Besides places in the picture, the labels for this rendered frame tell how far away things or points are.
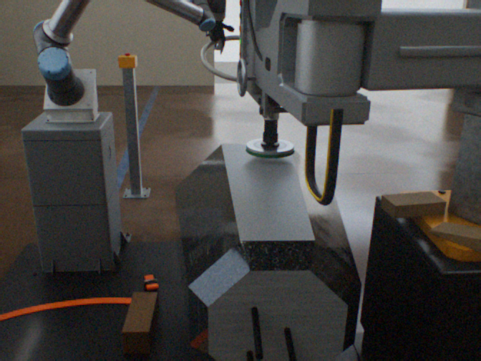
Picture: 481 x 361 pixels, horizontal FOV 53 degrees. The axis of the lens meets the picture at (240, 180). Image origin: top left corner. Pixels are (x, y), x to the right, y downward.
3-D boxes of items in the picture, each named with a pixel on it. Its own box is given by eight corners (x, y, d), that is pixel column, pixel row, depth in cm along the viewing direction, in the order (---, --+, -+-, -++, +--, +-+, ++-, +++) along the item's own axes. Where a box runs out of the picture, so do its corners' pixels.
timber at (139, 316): (134, 311, 239) (133, 291, 235) (159, 311, 240) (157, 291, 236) (123, 354, 211) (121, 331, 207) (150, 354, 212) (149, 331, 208)
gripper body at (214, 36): (205, 37, 273) (205, 17, 264) (217, 34, 277) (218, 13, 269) (213, 43, 269) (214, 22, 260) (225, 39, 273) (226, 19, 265)
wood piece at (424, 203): (428, 203, 181) (430, 191, 179) (444, 214, 172) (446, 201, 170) (379, 207, 176) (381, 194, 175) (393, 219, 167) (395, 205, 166)
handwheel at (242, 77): (266, 99, 186) (268, 60, 181) (240, 100, 184) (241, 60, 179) (258, 92, 200) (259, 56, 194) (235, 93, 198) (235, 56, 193)
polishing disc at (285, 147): (301, 145, 218) (301, 142, 217) (280, 157, 201) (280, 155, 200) (260, 138, 228) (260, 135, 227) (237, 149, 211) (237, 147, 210)
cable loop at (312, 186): (335, 215, 142) (345, 109, 131) (323, 215, 142) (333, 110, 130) (311, 186, 164) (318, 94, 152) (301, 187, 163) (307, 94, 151)
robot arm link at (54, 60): (49, 95, 244) (39, 75, 228) (43, 69, 250) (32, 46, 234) (79, 89, 247) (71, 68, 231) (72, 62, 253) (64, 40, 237)
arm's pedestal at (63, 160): (30, 278, 268) (6, 132, 237) (54, 237, 314) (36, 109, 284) (120, 276, 272) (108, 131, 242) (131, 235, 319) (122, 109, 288)
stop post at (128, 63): (150, 188, 395) (142, 53, 356) (147, 198, 377) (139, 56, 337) (126, 189, 394) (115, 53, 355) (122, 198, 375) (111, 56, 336)
